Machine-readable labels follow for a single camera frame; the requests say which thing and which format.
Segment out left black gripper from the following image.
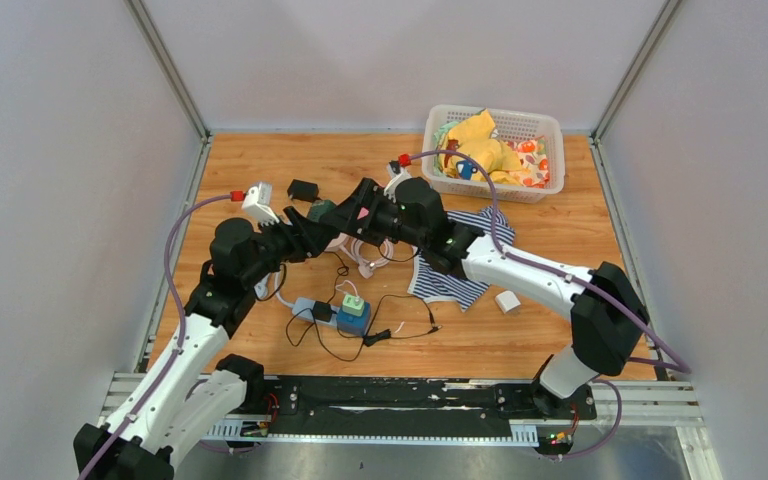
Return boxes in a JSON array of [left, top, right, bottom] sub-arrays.
[[241, 205, 334, 288]]

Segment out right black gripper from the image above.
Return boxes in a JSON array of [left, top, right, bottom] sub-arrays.
[[321, 180, 427, 250]]

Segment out light blue power strip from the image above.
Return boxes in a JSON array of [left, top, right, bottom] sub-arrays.
[[292, 297, 340, 329]]

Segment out black adapter with cable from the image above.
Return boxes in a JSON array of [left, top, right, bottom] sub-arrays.
[[283, 251, 445, 363]]

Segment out blue cube charger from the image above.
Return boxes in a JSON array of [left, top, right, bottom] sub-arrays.
[[336, 302, 371, 337]]

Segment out dark green cube charger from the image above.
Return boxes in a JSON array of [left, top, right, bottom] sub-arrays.
[[307, 199, 336, 222]]

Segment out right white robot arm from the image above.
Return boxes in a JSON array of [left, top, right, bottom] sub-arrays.
[[318, 178, 649, 418]]

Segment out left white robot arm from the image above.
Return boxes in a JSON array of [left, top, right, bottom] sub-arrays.
[[73, 208, 338, 479]]

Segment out black adapter at back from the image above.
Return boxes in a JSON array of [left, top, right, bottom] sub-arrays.
[[287, 179, 320, 203]]

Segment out blue striped shirt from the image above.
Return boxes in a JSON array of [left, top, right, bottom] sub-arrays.
[[407, 207, 494, 312]]

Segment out white plastic basket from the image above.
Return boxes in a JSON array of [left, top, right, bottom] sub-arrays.
[[421, 105, 566, 203]]

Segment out yellow clothes in basket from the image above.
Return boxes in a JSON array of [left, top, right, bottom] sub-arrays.
[[433, 110, 551, 189]]

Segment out white cube charger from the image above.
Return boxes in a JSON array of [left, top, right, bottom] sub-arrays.
[[494, 290, 521, 314]]

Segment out light blue power cord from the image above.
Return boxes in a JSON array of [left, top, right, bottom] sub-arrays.
[[254, 271, 302, 309]]

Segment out pink coiled cable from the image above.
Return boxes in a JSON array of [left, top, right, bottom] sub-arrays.
[[340, 235, 396, 280]]

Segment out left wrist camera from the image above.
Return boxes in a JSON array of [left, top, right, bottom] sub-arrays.
[[242, 182, 280, 225]]

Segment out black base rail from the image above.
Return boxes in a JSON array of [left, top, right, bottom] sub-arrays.
[[235, 376, 597, 445]]

